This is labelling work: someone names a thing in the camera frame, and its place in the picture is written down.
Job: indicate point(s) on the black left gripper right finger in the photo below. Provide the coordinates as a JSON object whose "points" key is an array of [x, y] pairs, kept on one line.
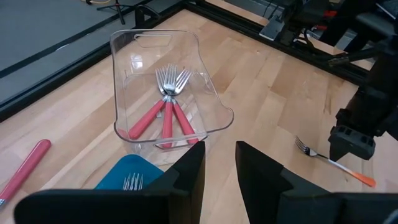
{"points": [[311, 211]]}

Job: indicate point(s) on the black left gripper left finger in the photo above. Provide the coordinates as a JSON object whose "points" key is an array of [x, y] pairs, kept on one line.
{"points": [[124, 208]]}

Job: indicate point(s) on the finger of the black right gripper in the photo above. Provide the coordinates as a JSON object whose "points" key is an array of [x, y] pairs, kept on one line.
{"points": [[351, 143]]}

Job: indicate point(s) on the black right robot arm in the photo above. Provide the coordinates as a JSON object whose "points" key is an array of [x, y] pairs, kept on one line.
{"points": [[385, 56]]}

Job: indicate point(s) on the teal plastic bin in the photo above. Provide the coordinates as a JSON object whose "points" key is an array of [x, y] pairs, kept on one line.
{"points": [[124, 168]]}

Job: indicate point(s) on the clear plastic bin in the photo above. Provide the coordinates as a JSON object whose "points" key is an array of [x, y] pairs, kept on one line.
{"points": [[140, 62]]}

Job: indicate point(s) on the silver mounting bracket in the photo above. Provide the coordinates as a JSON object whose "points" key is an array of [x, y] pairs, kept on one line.
{"points": [[272, 29]]}

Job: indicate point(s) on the black aluminium table frame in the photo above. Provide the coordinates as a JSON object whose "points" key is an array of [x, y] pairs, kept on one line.
{"points": [[46, 91]]}

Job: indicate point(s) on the black frame clamp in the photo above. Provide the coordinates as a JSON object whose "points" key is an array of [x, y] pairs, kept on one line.
{"points": [[146, 17]]}

